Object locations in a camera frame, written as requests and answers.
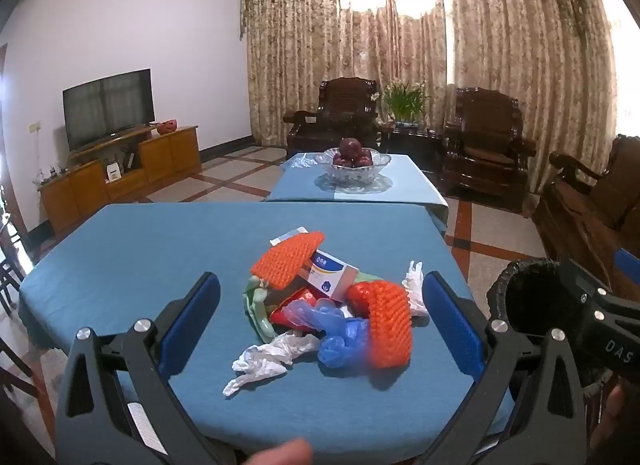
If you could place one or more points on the wall socket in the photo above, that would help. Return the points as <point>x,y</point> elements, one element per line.
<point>33,127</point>

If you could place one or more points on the red foil packet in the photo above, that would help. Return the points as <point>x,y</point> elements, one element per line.
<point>287,310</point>

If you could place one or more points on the small blue tablecloth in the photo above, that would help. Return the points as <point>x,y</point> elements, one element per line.
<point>300,185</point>

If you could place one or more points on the small grey tissue pack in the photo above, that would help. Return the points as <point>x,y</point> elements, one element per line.
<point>289,236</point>

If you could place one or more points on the dark red apple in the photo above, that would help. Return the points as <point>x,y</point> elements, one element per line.
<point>351,146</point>
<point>364,160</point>
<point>342,160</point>
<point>353,163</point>

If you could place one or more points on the floral curtain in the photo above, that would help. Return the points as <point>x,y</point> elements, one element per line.
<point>500,35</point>

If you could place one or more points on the blue plastic glove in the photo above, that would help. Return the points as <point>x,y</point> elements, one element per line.
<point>345,340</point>

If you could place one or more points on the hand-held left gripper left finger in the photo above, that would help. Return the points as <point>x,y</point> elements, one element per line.
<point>192,325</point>

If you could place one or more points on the dark wooden dining chair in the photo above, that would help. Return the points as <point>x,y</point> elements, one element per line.
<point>12,245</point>
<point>12,365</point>

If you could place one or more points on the crumpled white tissue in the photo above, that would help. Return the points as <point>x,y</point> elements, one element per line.
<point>265,360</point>

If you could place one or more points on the black bag-lined bin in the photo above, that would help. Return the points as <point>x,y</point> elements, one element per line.
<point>530,305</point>

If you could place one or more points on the person's right hand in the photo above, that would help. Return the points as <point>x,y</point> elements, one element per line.
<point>615,415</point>

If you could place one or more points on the large blue tablecloth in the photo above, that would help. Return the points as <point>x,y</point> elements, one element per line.
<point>125,255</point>

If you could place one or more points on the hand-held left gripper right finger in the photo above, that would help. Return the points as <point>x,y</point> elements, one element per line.
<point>452,330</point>

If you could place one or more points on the flat screen television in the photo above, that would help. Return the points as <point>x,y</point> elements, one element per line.
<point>107,107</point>

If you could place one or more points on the person's left hand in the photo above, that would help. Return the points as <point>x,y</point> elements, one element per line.
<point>280,452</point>

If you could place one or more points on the dark carved wooden armchair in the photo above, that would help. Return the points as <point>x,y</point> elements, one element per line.
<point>487,145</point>
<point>345,110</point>

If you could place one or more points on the red ornament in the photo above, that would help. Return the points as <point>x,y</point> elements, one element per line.
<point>167,126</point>

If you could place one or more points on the dark wooden side table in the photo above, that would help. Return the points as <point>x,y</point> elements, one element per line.
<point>415,145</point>

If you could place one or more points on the wooden television cabinet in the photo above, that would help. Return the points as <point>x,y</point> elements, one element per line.
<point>160,155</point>

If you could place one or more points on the small white box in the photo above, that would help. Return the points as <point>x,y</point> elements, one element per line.
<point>113,172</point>

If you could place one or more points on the white and blue cardboard box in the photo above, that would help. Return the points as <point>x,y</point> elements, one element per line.
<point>330,275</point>

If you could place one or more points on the orange foam fruit net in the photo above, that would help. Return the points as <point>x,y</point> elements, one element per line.
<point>287,260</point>
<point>390,325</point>

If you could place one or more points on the potted green plant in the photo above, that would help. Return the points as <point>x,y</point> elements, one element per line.
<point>405,102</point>

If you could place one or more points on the dark wooden sofa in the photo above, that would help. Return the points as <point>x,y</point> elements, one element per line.
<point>585,205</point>

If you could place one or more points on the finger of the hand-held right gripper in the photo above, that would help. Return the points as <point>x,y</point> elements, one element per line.
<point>585,295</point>
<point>627,265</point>

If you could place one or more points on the glass fruit bowl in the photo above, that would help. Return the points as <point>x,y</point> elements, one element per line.
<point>352,177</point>

